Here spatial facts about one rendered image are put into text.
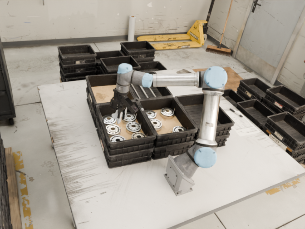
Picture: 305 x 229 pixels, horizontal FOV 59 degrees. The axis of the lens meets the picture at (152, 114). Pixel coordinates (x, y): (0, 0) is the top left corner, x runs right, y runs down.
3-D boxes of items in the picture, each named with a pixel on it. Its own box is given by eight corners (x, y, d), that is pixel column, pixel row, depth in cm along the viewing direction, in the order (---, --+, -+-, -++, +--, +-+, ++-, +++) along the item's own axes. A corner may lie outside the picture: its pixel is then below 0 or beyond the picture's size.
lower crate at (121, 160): (152, 161, 180) (154, 149, 173) (108, 170, 169) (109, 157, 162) (134, 124, 208) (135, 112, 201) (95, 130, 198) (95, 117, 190)
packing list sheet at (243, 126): (262, 131, 222) (262, 131, 222) (241, 137, 212) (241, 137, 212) (236, 109, 244) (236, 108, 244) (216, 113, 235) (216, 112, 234)
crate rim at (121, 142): (156, 139, 167) (157, 136, 166) (109, 147, 157) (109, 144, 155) (136, 102, 196) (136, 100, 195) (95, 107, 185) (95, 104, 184)
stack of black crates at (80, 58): (90, 75, 367) (89, 44, 340) (96, 86, 346) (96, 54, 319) (60, 78, 350) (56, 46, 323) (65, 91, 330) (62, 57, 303)
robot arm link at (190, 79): (220, 70, 161) (139, 72, 165) (223, 68, 150) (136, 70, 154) (219, 89, 161) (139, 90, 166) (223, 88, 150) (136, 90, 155)
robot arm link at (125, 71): (131, 69, 141) (116, 66, 142) (129, 88, 147) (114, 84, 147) (135, 64, 148) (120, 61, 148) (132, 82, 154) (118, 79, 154)
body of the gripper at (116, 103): (115, 103, 163) (117, 85, 157) (128, 107, 161) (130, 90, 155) (109, 108, 157) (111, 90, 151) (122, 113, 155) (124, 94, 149)
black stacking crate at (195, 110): (230, 136, 195) (235, 123, 188) (194, 142, 184) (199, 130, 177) (203, 104, 223) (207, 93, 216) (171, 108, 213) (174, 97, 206)
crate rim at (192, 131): (198, 132, 178) (199, 129, 177) (156, 139, 167) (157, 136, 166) (173, 98, 207) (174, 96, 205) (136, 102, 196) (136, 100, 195)
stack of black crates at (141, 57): (143, 69, 400) (146, 40, 373) (152, 79, 380) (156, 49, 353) (118, 72, 384) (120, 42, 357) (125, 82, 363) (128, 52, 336)
